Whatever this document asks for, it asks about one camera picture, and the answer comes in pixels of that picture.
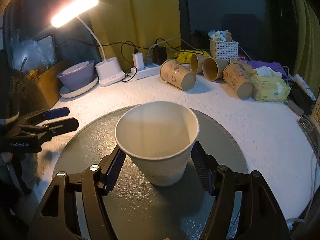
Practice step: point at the white paper cup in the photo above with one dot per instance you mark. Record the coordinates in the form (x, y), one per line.
(158, 137)

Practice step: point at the white desk lamp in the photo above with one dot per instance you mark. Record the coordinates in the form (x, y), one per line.
(109, 70)

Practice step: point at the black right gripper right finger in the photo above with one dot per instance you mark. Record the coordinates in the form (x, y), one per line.
(260, 214)

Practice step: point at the purple bowl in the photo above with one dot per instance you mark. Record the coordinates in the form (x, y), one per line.
(77, 76)

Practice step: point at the cardboard box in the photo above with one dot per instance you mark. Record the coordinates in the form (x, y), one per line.
(42, 92)

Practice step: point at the brown paper cup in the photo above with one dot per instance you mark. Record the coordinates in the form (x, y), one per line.
(196, 63)
(239, 80)
(213, 68)
(176, 74)

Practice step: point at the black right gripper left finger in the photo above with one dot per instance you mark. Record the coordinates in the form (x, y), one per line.
(56, 216)

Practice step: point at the round grey turntable plate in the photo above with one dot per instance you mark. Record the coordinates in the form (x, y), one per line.
(138, 209)

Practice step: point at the yellow curtain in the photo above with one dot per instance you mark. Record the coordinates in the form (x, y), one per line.
(307, 59)
(118, 23)

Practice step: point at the black power adapter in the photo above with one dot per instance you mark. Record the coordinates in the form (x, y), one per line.
(159, 55)

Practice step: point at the clear plastic bag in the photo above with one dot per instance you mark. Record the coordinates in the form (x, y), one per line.
(31, 54)

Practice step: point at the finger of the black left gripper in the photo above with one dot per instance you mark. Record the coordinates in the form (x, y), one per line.
(52, 129)

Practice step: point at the yellow curtain right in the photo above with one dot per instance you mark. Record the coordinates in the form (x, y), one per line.
(307, 59)

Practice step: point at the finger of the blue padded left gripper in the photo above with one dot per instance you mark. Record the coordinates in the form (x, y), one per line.
(37, 117)

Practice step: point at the white tube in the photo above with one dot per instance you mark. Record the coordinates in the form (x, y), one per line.
(303, 85)

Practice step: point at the yellow tissue pack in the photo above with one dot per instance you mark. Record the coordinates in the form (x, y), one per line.
(269, 85)

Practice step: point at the yellow snack bag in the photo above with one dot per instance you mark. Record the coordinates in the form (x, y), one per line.
(184, 56)

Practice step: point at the smartphone in clear case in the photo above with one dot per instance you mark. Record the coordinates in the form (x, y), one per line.
(311, 133)

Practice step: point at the white plate under bowl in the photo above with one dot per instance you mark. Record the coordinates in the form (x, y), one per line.
(67, 94)

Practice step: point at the yellow curtain left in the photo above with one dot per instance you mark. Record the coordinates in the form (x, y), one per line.
(118, 23)

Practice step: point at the brown paper cup back left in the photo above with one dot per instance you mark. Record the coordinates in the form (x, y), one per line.
(196, 63)

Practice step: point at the brown paper cup right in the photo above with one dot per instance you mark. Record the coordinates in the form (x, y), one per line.
(239, 80)

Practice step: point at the black pouch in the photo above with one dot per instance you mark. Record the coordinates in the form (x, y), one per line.
(301, 99)

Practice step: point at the white usb charger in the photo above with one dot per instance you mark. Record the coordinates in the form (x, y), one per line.
(138, 61)

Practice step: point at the brown paper cup front left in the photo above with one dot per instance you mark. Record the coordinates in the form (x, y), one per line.
(176, 74)

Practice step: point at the cream cartoon mug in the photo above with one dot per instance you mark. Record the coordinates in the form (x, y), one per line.
(315, 115)

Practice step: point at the brown paper cup middle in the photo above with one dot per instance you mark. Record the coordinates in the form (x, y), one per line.
(213, 68)

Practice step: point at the white perforated basket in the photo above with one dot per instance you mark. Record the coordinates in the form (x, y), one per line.
(224, 50)

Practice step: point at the purple cloth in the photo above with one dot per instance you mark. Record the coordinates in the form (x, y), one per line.
(267, 66)

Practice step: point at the white power strip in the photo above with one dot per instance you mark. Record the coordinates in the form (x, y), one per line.
(148, 71)

